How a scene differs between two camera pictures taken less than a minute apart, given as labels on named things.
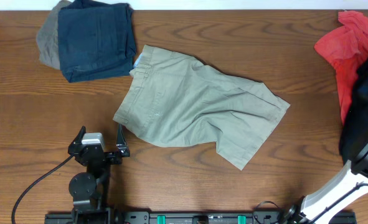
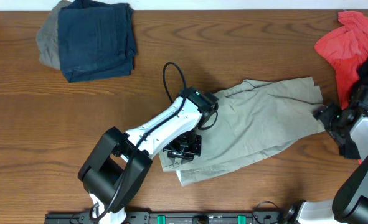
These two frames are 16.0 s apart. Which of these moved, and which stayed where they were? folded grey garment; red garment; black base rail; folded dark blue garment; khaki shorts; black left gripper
Moved: black left gripper; khaki shorts
Stayed: red garment; folded dark blue garment; black base rail; folded grey garment
